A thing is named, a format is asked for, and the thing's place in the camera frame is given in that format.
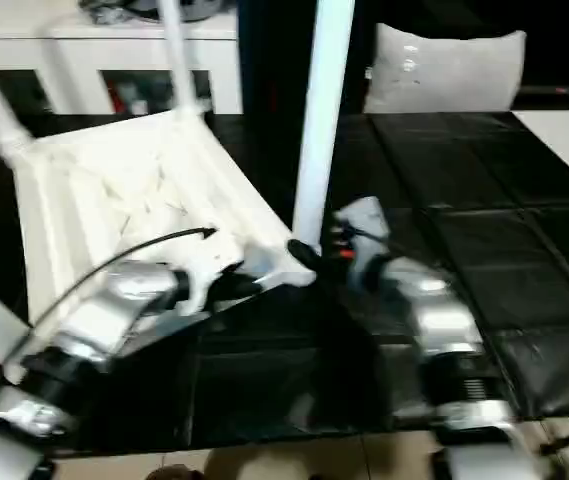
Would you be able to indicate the white plastic table top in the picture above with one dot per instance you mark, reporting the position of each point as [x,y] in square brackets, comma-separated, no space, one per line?
[114,180]

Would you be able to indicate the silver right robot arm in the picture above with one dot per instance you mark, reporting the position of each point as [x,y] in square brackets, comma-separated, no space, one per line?
[434,320]

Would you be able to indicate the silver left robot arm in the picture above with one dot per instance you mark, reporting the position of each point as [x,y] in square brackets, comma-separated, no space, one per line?
[104,320]

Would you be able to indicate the black work mat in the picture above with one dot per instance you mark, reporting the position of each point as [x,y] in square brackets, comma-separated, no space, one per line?
[504,220]

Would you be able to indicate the grey pillow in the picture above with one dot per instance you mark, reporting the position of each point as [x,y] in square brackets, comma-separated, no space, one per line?
[444,70]

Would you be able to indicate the white flat board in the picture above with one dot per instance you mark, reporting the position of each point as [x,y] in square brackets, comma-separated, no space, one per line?
[564,140]

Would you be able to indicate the white cabinet with glass doors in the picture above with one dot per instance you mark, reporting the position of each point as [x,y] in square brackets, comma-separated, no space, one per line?
[74,50]

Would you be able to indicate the grey black bag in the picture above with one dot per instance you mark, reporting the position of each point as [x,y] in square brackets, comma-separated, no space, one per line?
[154,8]

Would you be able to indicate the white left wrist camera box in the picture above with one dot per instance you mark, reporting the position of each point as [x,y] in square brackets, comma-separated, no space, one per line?
[212,268]

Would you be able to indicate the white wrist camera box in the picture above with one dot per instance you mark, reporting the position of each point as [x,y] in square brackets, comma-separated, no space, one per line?
[212,268]
[364,225]

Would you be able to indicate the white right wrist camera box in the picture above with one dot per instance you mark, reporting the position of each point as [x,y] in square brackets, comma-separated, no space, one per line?
[364,225]

